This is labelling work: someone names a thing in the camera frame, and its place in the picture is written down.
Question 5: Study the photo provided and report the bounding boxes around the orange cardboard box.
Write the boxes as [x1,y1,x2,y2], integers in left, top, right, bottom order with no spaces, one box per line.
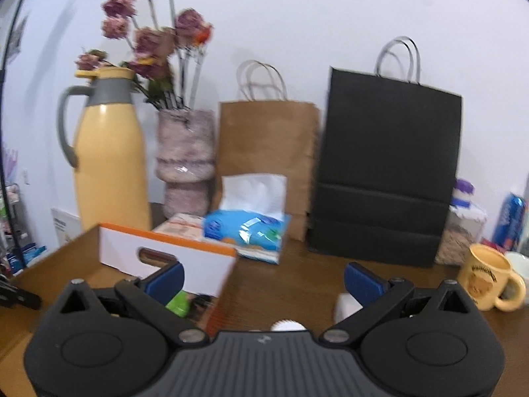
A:
[0,222,238,365]

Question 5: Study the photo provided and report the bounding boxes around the black lamp stand pole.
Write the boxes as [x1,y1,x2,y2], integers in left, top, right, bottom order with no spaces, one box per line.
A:
[0,0,40,92]

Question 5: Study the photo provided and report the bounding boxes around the brown paper bag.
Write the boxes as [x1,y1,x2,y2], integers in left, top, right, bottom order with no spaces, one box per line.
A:
[217,60,321,241]

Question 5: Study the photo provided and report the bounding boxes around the blue drink can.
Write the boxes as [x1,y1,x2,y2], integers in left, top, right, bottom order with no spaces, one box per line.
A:
[492,192,527,251]

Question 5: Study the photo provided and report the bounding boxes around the white spray bottle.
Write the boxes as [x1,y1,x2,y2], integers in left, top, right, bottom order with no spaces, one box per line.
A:
[334,293,363,324]

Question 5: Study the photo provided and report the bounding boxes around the white blue pouch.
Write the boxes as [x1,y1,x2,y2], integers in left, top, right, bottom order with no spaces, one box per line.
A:
[8,244,47,274]

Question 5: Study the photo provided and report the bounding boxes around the yellow bear mug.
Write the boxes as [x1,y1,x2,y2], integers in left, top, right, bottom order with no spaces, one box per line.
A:
[457,243,526,312]

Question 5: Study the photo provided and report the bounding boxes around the metal wire rack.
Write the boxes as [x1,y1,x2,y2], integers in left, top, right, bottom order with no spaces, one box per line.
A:
[0,182,21,257]

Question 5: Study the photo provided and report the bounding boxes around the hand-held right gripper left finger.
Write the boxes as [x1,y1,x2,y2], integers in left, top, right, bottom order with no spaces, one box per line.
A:
[58,261,207,344]

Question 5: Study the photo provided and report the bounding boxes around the blue tissue pack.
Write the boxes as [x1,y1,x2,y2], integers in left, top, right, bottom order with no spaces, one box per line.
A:
[203,174,292,263]

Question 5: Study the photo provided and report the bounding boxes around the white desk calendar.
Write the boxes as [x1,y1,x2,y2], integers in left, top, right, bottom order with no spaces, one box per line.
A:
[50,207,83,245]

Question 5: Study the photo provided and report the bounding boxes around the white ribbed round lid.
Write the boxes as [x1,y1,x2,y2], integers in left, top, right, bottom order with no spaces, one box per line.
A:
[270,318,307,332]

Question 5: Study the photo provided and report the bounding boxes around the white red flat carton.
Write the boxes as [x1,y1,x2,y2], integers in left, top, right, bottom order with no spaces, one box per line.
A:
[152,213,207,241]

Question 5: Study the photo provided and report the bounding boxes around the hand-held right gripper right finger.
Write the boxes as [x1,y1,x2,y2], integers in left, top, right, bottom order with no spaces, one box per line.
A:
[318,262,475,345]

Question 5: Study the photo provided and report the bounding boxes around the yellow thermos jug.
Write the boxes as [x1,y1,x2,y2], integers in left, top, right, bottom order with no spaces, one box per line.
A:
[58,68,151,232]

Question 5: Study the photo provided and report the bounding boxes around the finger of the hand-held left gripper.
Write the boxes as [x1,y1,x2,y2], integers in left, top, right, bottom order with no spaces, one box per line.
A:
[0,275,42,311]

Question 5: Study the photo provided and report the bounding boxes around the clear container purple lid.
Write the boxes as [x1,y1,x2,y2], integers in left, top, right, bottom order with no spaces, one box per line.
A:
[434,179,488,266]

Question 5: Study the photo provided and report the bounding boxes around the dried pink roses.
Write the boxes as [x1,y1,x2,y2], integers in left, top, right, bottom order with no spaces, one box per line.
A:
[75,0,215,110]

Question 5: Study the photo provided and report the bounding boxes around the black paper bag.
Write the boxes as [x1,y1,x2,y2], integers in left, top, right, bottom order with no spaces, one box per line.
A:
[308,36,464,268]

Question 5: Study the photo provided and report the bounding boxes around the pink fuzzy vase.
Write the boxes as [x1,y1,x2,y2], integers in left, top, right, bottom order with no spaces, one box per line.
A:
[155,109,216,219]

